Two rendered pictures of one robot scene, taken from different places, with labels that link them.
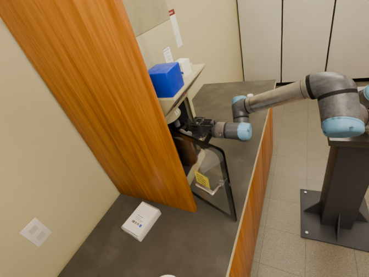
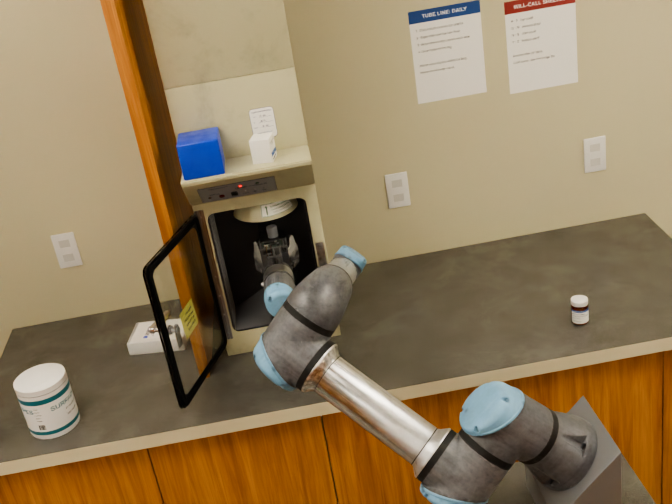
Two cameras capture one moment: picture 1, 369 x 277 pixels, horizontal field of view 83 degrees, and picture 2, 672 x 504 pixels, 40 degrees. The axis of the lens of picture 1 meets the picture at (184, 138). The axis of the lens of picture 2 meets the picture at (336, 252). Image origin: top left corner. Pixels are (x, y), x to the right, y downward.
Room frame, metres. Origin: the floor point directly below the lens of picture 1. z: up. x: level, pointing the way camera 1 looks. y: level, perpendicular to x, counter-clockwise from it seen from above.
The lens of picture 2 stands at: (-0.31, -1.87, 2.28)
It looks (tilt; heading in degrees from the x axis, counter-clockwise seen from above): 26 degrees down; 53
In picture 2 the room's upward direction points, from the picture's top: 10 degrees counter-clockwise
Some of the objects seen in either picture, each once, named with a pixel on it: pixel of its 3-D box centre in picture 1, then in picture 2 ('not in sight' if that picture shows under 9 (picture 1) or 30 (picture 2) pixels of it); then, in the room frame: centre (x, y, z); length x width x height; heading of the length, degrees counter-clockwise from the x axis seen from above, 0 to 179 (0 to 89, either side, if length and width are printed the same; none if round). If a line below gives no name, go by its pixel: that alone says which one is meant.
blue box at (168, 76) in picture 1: (163, 80); (201, 153); (0.75, 0.01, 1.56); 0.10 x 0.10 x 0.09; 55
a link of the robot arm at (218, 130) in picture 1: (220, 130); (277, 280); (0.78, -0.17, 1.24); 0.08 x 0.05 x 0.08; 145
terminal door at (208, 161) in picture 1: (200, 175); (188, 310); (0.60, -0.02, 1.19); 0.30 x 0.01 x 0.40; 33
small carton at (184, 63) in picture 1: (182, 67); (263, 148); (0.87, -0.08, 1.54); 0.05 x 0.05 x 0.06; 40
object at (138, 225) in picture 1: (141, 220); (159, 336); (0.65, 0.32, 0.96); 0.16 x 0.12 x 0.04; 136
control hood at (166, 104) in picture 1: (182, 90); (249, 181); (0.83, -0.05, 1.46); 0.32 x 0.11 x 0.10; 145
